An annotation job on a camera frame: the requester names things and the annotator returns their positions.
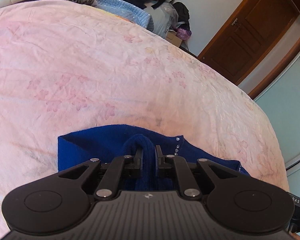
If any blue knit sweater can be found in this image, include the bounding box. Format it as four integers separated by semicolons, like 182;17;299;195
57;125;248;191

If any wardrobe sliding door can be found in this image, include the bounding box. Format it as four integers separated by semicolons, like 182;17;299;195
255;51;300;197

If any pink floral bed blanket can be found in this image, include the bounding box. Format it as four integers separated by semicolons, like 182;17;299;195
0;0;289;238

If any brown wooden door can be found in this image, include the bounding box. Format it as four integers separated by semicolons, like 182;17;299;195
198;0;300;99

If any purple plastic bag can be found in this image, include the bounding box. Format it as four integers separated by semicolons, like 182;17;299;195
176;28;192;41

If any light blue knit garment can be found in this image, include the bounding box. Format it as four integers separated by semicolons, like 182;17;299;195
93;0;154;31

